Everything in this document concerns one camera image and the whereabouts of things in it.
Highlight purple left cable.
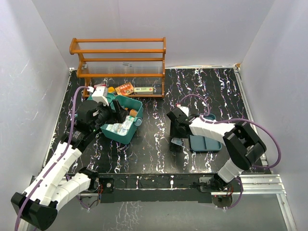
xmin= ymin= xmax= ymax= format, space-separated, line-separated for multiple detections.
xmin=14 ymin=86 xmax=96 ymax=231

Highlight green plastic medicine box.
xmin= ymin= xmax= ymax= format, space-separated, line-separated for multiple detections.
xmin=101 ymin=93 xmax=143 ymax=145

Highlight blue white packet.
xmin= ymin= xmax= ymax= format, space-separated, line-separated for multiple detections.
xmin=171 ymin=137 xmax=183 ymax=146

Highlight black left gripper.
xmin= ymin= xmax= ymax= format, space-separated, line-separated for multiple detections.
xmin=90 ymin=99 xmax=128 ymax=132

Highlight blue grey divided tray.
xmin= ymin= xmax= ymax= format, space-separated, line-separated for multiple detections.
xmin=189 ymin=135 xmax=222 ymax=153

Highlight black scissors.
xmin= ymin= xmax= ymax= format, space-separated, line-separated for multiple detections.
xmin=169 ymin=143 xmax=183 ymax=153

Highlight clear plastic bag packet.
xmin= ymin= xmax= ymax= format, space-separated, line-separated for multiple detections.
xmin=112 ymin=120 xmax=133 ymax=136

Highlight yellow grey small object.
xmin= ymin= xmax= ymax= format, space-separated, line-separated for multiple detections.
xmin=108 ymin=87 xmax=116 ymax=93

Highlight purple cable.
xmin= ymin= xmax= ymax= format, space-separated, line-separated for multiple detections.
xmin=14 ymin=86 xmax=96 ymax=231
xmin=177 ymin=93 xmax=282 ymax=210

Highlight brown bottle orange cap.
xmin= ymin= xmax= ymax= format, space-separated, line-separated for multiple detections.
xmin=129 ymin=109 xmax=138 ymax=117

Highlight red white medicine box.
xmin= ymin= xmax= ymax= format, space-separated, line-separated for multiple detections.
xmin=94 ymin=83 xmax=106 ymax=89

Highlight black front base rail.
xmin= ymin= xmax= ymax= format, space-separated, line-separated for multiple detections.
xmin=72 ymin=173 xmax=244 ymax=204

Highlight orange wooden shelf rack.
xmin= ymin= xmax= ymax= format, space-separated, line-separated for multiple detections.
xmin=69 ymin=37 xmax=167 ymax=98

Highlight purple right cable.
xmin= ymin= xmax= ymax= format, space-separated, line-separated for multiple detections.
xmin=177 ymin=93 xmax=282 ymax=210

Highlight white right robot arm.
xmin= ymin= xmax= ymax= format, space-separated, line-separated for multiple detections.
xmin=167 ymin=107 xmax=267 ymax=191

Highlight white blue-label packet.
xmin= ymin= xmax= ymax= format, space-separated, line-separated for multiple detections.
xmin=106 ymin=124 xmax=116 ymax=132

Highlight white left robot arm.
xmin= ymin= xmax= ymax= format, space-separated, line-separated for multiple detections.
xmin=11 ymin=99 xmax=129 ymax=231

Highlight pale green long box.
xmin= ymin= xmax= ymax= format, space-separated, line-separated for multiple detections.
xmin=134 ymin=87 xmax=154 ymax=95

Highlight white bottle green label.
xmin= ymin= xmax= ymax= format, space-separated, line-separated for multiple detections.
xmin=126 ymin=116 xmax=135 ymax=123

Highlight orange medicine box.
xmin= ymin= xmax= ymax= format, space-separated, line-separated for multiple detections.
xmin=115 ymin=82 xmax=134 ymax=96

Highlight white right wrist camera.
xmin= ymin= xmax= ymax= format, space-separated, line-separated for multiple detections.
xmin=177 ymin=104 xmax=190 ymax=116

